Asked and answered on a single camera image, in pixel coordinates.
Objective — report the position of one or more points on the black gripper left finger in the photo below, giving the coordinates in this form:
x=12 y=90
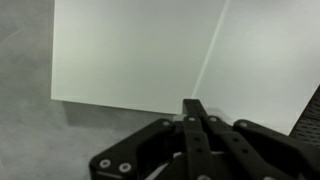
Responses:
x=138 y=155

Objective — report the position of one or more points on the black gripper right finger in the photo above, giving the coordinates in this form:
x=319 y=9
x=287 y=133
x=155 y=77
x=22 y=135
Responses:
x=244 y=150

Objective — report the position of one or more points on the black book with yellow spine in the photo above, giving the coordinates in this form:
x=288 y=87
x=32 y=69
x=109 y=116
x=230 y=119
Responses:
x=243 y=59

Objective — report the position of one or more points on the dark grey patterned sofa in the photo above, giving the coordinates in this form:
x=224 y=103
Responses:
x=307 y=127

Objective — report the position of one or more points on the grey coffee table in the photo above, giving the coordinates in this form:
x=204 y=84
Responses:
x=42 y=138

